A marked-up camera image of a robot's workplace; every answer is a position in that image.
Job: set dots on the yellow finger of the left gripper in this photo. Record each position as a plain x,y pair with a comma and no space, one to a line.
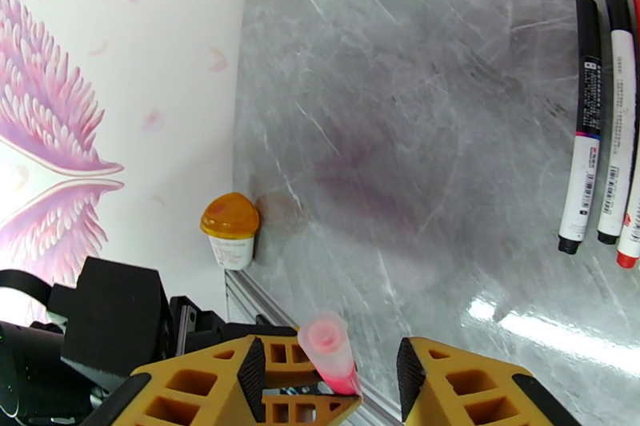
289,368
320,412

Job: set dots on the white red marker barcode label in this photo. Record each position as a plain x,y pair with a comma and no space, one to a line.
632,225

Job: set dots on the red marker cap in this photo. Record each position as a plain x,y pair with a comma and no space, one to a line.
637,15

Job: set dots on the white marker with black end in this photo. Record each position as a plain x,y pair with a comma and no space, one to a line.
620,115

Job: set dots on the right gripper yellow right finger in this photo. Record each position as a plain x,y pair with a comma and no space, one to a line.
430,389

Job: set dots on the white bottle with orange lid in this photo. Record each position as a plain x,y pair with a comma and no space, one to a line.
227,220

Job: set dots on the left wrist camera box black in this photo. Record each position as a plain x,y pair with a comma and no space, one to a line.
115,314

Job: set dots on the black marker cap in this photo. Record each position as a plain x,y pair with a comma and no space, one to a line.
617,7
587,25

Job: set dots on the half black half white marker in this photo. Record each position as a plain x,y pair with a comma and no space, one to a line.
580,180

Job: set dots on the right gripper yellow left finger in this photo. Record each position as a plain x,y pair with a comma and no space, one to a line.
227,389

